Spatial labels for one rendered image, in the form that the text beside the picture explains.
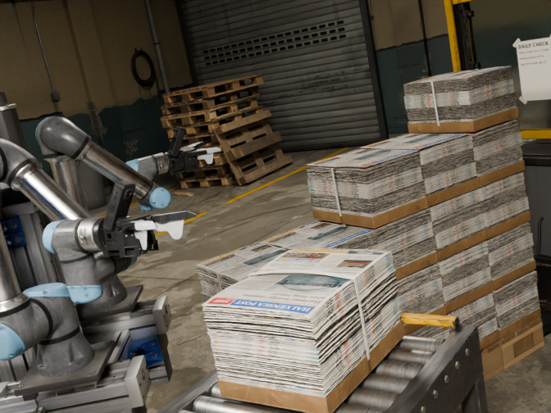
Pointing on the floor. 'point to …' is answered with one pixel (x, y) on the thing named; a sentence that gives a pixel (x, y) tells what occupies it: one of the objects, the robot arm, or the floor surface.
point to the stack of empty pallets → (208, 113)
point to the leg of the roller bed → (475, 398)
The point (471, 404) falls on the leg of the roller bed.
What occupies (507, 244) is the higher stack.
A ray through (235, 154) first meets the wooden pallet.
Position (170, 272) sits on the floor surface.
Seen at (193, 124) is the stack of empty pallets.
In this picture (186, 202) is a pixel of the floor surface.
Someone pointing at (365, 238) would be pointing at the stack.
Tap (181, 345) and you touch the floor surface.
